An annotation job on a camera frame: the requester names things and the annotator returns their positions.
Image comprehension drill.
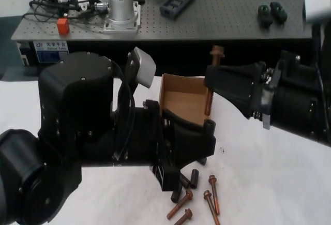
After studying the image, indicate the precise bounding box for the copper bolt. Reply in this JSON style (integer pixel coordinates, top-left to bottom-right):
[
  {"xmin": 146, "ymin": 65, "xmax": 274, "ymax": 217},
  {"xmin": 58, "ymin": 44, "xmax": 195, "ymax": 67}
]
[
  {"xmin": 204, "ymin": 44, "xmax": 226, "ymax": 119},
  {"xmin": 208, "ymin": 174, "xmax": 221, "ymax": 216},
  {"xmin": 203, "ymin": 190, "xmax": 221, "ymax": 225},
  {"xmin": 172, "ymin": 208, "xmax": 193, "ymax": 225},
  {"xmin": 167, "ymin": 189, "xmax": 194, "ymax": 221}
]

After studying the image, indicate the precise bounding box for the cardboard box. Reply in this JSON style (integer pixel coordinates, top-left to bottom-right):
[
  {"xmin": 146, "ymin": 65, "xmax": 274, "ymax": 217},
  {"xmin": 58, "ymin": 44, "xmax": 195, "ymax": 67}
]
[{"xmin": 158, "ymin": 73, "xmax": 216, "ymax": 128}]

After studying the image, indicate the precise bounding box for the small orange box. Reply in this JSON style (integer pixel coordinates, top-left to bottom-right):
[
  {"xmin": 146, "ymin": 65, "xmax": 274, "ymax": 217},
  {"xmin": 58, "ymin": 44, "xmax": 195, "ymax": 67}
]
[{"xmin": 56, "ymin": 18, "xmax": 70, "ymax": 35}]

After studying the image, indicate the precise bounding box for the metal bench with holes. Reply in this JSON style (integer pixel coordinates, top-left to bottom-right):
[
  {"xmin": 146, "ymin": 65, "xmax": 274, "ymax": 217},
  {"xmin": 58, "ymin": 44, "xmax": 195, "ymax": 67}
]
[{"xmin": 11, "ymin": 0, "xmax": 314, "ymax": 42}]

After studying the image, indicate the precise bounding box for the black part with green dot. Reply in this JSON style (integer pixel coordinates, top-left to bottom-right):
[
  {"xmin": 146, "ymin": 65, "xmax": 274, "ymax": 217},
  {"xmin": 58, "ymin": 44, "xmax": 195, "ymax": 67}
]
[
  {"xmin": 257, "ymin": 4, "xmax": 273, "ymax": 28},
  {"xmin": 269, "ymin": 1, "xmax": 289, "ymax": 21}
]

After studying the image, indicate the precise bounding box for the black slotted rack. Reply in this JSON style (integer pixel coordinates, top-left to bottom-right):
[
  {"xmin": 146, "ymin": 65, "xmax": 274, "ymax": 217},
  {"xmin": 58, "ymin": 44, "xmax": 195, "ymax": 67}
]
[{"xmin": 159, "ymin": 0, "xmax": 198, "ymax": 19}]

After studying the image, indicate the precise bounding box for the blue and white label plate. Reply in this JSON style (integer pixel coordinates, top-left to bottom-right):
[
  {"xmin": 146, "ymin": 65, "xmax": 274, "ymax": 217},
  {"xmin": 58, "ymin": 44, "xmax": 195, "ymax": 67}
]
[{"xmin": 33, "ymin": 40, "xmax": 69, "ymax": 63}]

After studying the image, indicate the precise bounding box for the silver-white machine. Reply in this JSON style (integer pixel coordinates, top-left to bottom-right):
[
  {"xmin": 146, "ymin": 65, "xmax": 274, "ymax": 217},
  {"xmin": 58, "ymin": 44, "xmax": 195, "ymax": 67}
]
[{"xmin": 103, "ymin": 0, "xmax": 142, "ymax": 33}]

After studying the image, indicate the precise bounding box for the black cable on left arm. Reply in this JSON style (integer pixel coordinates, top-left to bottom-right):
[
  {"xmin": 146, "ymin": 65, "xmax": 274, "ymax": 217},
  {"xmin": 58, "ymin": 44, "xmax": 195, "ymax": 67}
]
[{"xmin": 113, "ymin": 61, "xmax": 136, "ymax": 159}]

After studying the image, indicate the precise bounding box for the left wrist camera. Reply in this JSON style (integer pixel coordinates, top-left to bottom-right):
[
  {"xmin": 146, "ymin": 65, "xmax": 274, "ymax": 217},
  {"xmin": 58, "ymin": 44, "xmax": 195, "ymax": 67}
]
[{"xmin": 127, "ymin": 47, "xmax": 157, "ymax": 89}]

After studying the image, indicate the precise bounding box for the black cable bundle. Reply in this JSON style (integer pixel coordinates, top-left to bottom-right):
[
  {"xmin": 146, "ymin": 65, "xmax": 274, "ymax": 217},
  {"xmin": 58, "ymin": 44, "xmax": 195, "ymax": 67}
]
[{"xmin": 22, "ymin": 0, "xmax": 109, "ymax": 33}]

